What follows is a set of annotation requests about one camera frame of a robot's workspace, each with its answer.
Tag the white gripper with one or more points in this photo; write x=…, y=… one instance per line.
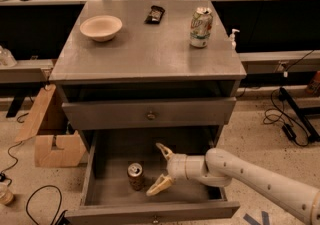
x=176, y=167

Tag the orange soda can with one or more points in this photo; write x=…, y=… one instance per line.
x=136, y=176

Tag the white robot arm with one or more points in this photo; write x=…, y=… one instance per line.
x=218, y=167

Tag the closed grey top drawer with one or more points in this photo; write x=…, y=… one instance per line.
x=98, y=115

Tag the open grey middle drawer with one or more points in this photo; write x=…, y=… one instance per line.
x=109, y=199

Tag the grey wooden drawer cabinet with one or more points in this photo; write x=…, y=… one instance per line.
x=146, y=61

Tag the green white soda can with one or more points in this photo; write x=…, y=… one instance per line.
x=201, y=25

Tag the light wooden block stand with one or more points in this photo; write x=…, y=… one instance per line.
x=46, y=123

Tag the white pump bottle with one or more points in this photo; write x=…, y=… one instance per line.
x=232, y=38

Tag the black snack bag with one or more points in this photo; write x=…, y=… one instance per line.
x=155, y=15

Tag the white paper bowl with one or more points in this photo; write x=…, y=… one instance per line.
x=101, y=28

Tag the clear plastic cup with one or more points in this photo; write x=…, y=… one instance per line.
x=6, y=196

